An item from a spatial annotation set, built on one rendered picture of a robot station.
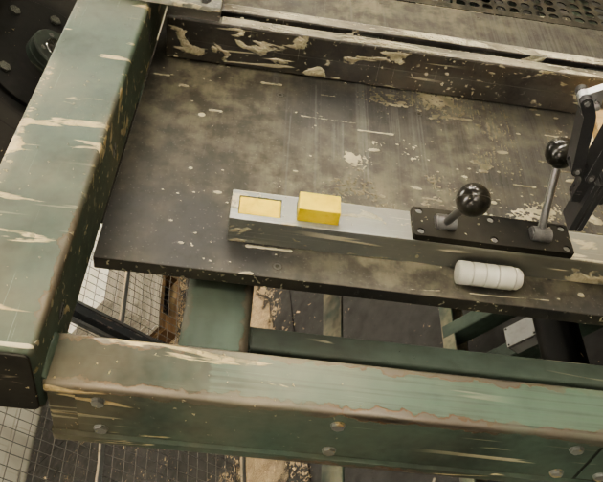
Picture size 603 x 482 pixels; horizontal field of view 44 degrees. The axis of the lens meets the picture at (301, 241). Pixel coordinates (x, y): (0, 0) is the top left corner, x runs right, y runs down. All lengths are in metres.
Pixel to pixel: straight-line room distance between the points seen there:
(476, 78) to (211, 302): 0.57
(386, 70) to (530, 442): 0.62
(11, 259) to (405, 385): 0.40
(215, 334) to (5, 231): 0.25
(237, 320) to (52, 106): 0.33
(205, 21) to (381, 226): 0.43
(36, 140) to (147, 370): 0.30
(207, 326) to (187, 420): 0.15
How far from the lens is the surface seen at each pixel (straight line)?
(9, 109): 1.58
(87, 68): 0.99
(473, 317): 2.72
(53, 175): 0.84
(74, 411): 0.78
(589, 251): 0.98
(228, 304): 0.88
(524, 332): 2.48
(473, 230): 0.92
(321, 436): 0.77
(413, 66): 1.18
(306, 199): 0.88
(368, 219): 0.90
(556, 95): 1.25
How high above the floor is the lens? 2.03
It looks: 29 degrees down
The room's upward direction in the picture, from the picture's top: 57 degrees counter-clockwise
